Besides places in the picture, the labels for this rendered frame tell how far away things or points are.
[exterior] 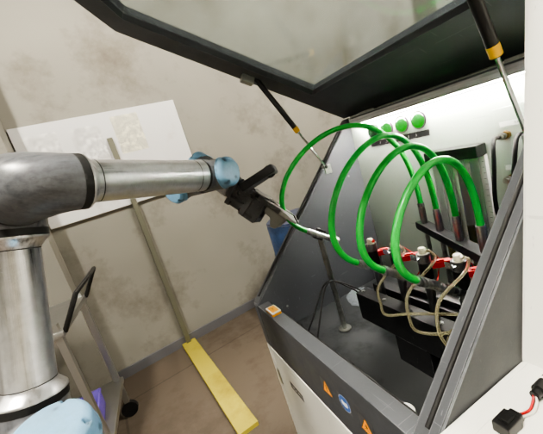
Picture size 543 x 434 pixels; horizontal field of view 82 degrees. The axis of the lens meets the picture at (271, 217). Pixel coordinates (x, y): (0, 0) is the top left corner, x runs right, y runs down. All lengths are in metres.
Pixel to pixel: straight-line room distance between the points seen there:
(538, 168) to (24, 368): 0.87
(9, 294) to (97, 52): 2.56
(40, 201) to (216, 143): 2.56
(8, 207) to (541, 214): 0.79
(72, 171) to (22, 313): 0.26
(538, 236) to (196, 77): 2.89
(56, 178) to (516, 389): 0.75
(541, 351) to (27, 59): 3.08
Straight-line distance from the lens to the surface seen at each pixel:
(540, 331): 0.66
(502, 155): 0.91
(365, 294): 0.91
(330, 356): 0.77
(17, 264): 0.69
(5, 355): 0.71
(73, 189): 0.58
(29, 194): 0.58
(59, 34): 3.11
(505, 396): 0.63
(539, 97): 0.62
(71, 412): 0.64
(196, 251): 2.97
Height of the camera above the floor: 1.41
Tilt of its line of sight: 11 degrees down
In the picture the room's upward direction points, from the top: 17 degrees counter-clockwise
